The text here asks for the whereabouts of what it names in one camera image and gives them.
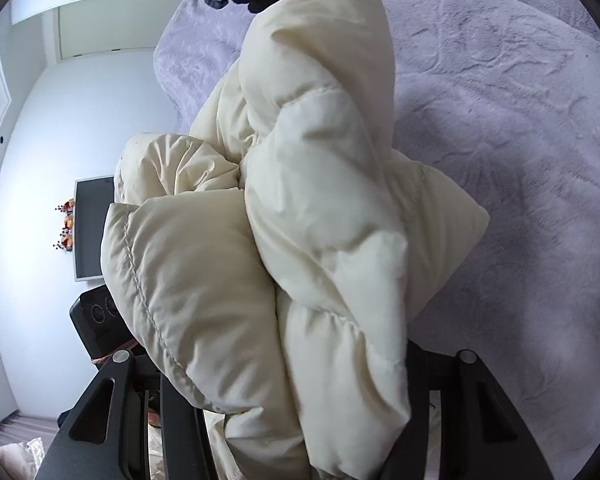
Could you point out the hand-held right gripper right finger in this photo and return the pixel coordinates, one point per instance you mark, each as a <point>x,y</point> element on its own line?
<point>415,450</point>

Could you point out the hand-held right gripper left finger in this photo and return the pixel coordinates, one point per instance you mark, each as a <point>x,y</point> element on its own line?
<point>180,435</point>

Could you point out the cream quilted puffer jacket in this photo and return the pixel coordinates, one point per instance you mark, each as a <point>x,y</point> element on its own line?
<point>305,210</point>

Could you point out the black speaker box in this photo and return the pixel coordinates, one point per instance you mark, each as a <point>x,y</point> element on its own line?
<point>100,320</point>

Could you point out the dark flat monitor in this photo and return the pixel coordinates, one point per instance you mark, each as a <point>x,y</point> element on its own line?
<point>94,230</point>

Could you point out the orange artificial flower decoration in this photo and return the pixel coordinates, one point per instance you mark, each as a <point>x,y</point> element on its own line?
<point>66,225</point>

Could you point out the purple plush blanket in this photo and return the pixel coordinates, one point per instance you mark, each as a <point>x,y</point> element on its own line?
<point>505,160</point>

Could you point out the white door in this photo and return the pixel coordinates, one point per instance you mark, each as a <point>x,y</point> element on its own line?
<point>115,25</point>

